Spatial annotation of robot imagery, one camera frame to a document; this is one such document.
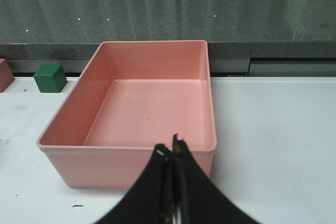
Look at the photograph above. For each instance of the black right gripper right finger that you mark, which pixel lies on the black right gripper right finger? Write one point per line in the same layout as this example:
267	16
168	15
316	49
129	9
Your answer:
198	199

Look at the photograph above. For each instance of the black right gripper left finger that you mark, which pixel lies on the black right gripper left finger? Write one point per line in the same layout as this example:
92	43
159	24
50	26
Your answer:
149	199

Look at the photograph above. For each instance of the pink plastic bin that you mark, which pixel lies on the pink plastic bin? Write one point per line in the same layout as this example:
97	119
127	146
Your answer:
131	96

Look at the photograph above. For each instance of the green cube block centre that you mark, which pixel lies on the green cube block centre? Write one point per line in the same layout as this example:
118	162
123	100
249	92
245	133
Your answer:
50	78

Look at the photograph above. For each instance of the grey stone counter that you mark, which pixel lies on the grey stone counter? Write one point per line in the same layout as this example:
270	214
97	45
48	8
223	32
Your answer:
72	29

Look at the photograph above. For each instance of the pink cube block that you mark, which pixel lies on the pink cube block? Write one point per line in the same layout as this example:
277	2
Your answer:
6	76

